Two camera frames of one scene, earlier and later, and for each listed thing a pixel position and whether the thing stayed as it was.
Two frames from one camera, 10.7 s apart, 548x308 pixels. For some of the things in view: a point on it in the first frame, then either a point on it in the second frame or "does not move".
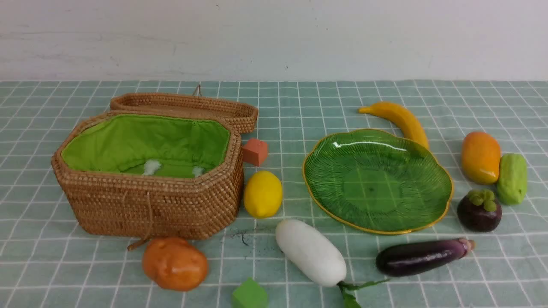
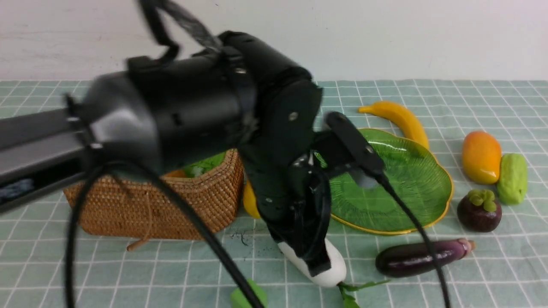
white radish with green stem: x=315 y=257 does not move
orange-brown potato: x=174 y=264 → x=176 y=173
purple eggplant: x=401 y=259 does not move
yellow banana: x=406 y=121 does not move
